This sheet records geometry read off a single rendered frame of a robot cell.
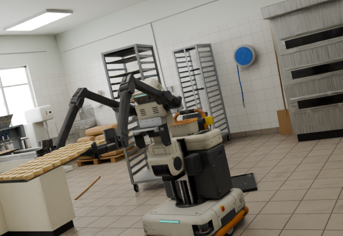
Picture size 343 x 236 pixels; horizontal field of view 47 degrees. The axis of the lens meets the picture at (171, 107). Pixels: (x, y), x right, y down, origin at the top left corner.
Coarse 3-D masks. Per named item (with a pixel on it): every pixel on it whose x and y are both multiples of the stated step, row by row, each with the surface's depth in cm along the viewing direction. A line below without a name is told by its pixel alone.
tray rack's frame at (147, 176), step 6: (120, 48) 481; (126, 48) 479; (108, 54) 503; (156, 66) 535; (126, 72) 548; (156, 72) 536; (144, 174) 527; (150, 174) 519; (138, 180) 499; (144, 180) 493; (150, 180) 491; (156, 180) 489
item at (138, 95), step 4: (144, 80) 296; (148, 80) 291; (152, 80) 289; (156, 80) 291; (148, 84) 288; (152, 84) 287; (156, 84) 289; (156, 88) 289; (160, 88) 292; (136, 92) 291; (140, 92) 287; (132, 96) 294; (136, 96) 292; (140, 96) 291; (144, 96) 289; (148, 96) 288; (136, 100) 297; (140, 100) 295; (144, 100) 294; (148, 100) 292; (152, 100) 291
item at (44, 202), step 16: (16, 160) 402; (48, 176) 398; (64, 176) 416; (0, 192) 422; (16, 192) 408; (32, 192) 396; (48, 192) 395; (64, 192) 412; (16, 208) 413; (32, 208) 400; (48, 208) 392; (64, 208) 409; (16, 224) 417; (32, 224) 404; (48, 224) 392; (64, 224) 409
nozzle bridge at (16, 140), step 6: (12, 126) 452; (18, 126) 459; (0, 132) 447; (6, 132) 454; (12, 132) 461; (18, 132) 464; (24, 132) 465; (0, 138) 446; (6, 138) 453; (12, 138) 454; (18, 138) 461; (18, 144) 469
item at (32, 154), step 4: (28, 152) 391; (32, 152) 388; (36, 152) 386; (0, 156) 417; (4, 156) 410; (8, 156) 407; (12, 156) 404; (16, 156) 401; (20, 156) 398; (24, 156) 395; (28, 156) 392; (32, 156) 389; (36, 156) 386; (0, 160) 415; (4, 160) 411; (8, 160) 408; (12, 160) 405
